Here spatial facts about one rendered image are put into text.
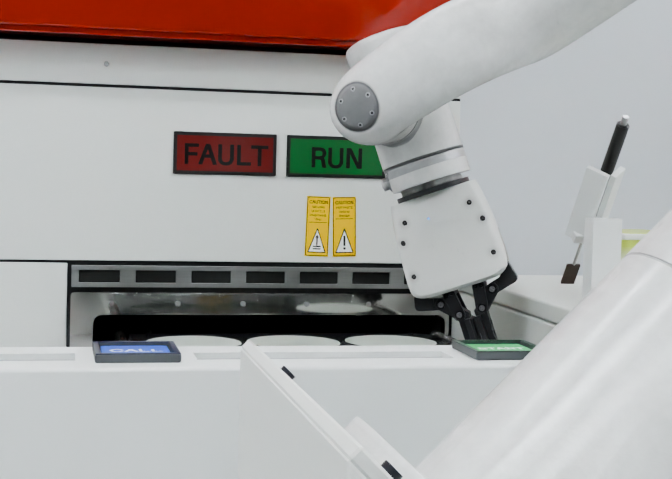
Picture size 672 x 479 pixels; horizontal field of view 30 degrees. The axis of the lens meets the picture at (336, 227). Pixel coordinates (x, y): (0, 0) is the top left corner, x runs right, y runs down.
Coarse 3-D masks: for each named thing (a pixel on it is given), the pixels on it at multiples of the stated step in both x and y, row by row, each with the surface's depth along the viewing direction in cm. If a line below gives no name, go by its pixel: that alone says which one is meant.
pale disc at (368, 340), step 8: (360, 336) 141; (368, 336) 141; (376, 336) 141; (384, 336) 141; (392, 336) 142; (400, 336) 142; (408, 336) 142; (360, 344) 135; (368, 344) 135; (376, 344) 135; (384, 344) 135; (392, 344) 135; (400, 344) 135; (408, 344) 136; (416, 344) 136; (424, 344) 136; (432, 344) 136
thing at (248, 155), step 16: (192, 144) 142; (208, 144) 142; (224, 144) 143; (240, 144) 143; (256, 144) 143; (272, 144) 144; (192, 160) 142; (208, 160) 142; (224, 160) 143; (240, 160) 143; (256, 160) 144; (272, 160) 144
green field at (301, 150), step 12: (300, 144) 145; (312, 144) 145; (324, 144) 145; (336, 144) 146; (348, 144) 146; (360, 144) 146; (300, 156) 145; (312, 156) 145; (324, 156) 145; (336, 156) 146; (348, 156) 146; (360, 156) 146; (372, 156) 147; (300, 168) 145; (312, 168) 145; (324, 168) 145; (336, 168) 146; (348, 168) 146; (360, 168) 146; (372, 168) 147
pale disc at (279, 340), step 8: (264, 336) 139; (272, 336) 139; (280, 336) 139; (288, 336) 139; (296, 336) 139; (304, 336) 139; (312, 336) 140; (256, 344) 132; (264, 344) 133; (272, 344) 133; (280, 344) 133; (288, 344) 133; (296, 344) 133; (304, 344) 133; (312, 344) 134; (320, 344) 134; (328, 344) 134; (336, 344) 134
